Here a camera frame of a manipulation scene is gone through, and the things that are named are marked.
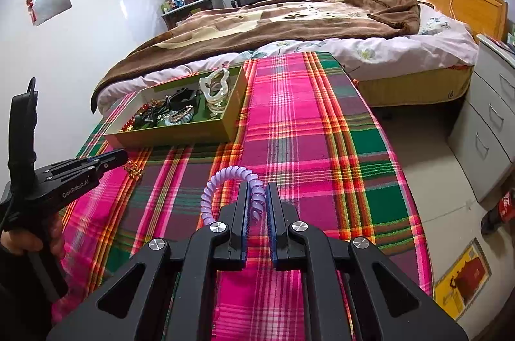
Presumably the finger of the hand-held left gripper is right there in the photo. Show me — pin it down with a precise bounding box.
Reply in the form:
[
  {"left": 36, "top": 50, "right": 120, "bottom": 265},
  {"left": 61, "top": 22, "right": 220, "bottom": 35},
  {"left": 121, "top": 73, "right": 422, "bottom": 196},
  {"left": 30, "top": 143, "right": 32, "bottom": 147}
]
[
  {"left": 50, "top": 149, "right": 129, "bottom": 183},
  {"left": 38, "top": 157, "right": 100, "bottom": 170}
]

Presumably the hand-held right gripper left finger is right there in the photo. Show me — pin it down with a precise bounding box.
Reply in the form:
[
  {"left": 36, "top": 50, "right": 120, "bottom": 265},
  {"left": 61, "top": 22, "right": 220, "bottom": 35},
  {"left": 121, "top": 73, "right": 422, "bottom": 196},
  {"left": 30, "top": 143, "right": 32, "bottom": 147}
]
[{"left": 46, "top": 181, "right": 263, "bottom": 341}]

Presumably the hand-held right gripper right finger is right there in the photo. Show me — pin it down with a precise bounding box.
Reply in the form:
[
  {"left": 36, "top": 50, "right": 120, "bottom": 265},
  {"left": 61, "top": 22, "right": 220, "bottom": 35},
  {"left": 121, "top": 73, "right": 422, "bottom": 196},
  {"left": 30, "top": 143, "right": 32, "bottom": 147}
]
[{"left": 266, "top": 181, "right": 469, "bottom": 341}]

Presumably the gold bead bracelet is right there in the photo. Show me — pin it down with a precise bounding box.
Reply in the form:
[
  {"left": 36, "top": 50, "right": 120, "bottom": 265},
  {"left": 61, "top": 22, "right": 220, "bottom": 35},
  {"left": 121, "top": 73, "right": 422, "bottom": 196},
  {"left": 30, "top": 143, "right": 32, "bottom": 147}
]
[{"left": 122, "top": 160, "right": 144, "bottom": 180}]

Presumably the purple spiral hair tie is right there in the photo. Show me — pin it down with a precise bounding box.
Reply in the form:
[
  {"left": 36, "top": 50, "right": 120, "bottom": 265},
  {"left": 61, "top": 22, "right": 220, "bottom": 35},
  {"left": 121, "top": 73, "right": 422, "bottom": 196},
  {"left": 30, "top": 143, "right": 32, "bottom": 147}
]
[{"left": 200, "top": 166, "right": 267, "bottom": 228}]

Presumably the green cardboard box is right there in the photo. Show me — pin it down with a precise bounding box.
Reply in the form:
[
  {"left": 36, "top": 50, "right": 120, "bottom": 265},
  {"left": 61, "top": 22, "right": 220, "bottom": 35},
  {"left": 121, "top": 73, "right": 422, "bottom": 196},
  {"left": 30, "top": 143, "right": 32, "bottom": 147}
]
[{"left": 103, "top": 64, "right": 248, "bottom": 149}]

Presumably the black bangle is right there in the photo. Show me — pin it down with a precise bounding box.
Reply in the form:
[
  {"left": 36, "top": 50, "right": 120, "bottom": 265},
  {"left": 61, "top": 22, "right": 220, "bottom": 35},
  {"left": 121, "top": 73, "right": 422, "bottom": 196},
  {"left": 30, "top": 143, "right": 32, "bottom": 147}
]
[{"left": 165, "top": 88, "right": 199, "bottom": 112}]

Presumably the person's left forearm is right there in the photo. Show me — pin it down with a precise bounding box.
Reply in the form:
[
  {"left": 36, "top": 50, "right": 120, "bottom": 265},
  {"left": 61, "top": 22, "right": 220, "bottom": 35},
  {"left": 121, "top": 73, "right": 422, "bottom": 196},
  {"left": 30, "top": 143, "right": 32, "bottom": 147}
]
[{"left": 0, "top": 244, "right": 55, "bottom": 341}]

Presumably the person's left hand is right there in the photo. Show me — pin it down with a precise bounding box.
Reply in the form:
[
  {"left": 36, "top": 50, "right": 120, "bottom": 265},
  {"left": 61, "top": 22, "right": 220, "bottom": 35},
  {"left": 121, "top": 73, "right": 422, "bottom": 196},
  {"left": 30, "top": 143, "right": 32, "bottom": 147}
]
[{"left": 0, "top": 216, "right": 66, "bottom": 265}]

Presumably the pink green plaid tablecloth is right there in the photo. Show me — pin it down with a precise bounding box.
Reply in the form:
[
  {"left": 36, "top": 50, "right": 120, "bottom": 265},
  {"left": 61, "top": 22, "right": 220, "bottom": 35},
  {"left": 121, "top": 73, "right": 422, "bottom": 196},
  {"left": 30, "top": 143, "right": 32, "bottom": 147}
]
[{"left": 52, "top": 51, "right": 436, "bottom": 341}]

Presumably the clear white bangle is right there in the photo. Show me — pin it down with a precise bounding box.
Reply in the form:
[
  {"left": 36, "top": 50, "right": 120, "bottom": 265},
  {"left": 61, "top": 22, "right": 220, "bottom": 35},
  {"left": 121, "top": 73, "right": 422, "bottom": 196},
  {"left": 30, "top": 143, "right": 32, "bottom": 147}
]
[{"left": 207, "top": 97, "right": 229, "bottom": 115}]

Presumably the white wavy bangle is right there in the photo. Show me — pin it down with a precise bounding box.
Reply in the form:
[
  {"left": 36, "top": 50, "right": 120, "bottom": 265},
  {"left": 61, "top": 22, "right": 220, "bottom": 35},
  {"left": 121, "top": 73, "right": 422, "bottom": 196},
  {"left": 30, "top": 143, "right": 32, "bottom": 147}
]
[{"left": 199, "top": 68, "right": 231, "bottom": 101}]

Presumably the white desk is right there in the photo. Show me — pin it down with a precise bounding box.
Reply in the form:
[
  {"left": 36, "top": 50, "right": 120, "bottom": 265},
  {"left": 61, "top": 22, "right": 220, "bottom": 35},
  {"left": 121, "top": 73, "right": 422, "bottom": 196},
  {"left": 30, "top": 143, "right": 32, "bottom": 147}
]
[{"left": 161, "top": 0, "right": 226, "bottom": 30}]

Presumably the bed with brown blanket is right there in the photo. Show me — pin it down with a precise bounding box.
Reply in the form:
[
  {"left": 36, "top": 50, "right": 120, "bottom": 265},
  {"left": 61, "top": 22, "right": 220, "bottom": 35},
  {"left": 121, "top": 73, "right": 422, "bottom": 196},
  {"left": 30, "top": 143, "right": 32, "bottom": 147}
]
[{"left": 90, "top": 0, "right": 423, "bottom": 113}]

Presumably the yellow red poster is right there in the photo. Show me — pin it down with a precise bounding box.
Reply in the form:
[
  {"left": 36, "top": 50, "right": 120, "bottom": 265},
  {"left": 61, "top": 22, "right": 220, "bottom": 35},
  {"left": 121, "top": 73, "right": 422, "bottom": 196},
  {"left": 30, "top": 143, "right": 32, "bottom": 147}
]
[{"left": 432, "top": 238, "right": 492, "bottom": 320}]

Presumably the yellow mattress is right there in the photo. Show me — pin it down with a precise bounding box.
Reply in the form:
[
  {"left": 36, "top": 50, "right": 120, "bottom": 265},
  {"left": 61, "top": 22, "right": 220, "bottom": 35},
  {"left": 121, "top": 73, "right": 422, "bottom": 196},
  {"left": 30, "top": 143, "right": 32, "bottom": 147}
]
[{"left": 354, "top": 63, "right": 476, "bottom": 108}]

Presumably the pink floral bedsheet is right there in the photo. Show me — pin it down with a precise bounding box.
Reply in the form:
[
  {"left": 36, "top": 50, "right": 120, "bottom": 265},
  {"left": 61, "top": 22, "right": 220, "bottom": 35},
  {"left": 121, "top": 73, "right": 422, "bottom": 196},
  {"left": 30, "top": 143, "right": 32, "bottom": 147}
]
[{"left": 97, "top": 11, "right": 480, "bottom": 109}]

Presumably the red label soda bottle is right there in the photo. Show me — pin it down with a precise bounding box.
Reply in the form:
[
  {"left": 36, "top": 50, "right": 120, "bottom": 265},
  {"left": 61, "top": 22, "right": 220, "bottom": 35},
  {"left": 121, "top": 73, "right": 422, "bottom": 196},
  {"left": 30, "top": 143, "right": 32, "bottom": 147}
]
[{"left": 480, "top": 191, "right": 515, "bottom": 236}]

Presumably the grey nightstand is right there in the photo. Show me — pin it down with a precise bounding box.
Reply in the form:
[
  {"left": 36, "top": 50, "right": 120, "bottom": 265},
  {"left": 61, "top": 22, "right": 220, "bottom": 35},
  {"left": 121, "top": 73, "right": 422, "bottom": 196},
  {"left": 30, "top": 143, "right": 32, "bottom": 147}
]
[{"left": 447, "top": 33, "right": 515, "bottom": 204}]

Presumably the dark beaded bracelet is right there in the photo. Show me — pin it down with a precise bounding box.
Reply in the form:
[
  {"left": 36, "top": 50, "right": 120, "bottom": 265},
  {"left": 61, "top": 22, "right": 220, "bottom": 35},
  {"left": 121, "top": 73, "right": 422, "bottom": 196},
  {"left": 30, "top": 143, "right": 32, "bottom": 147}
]
[{"left": 137, "top": 100, "right": 160, "bottom": 117}]

